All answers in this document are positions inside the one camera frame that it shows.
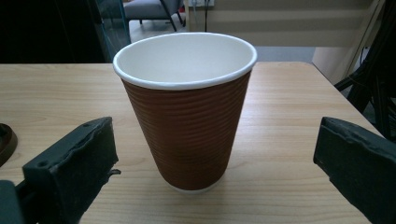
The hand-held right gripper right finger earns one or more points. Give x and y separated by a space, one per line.
358 168

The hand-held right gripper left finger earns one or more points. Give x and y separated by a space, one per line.
71 168

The single brown ribbed paper cup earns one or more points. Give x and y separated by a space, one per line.
190 140

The black tripod stand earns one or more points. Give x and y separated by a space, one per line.
373 77

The dark curtain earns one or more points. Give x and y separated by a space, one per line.
43 31

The black computer tower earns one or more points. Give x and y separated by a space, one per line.
113 28

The light wooden cabinet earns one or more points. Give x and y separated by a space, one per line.
295 28

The grey chair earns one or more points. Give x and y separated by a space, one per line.
149 11

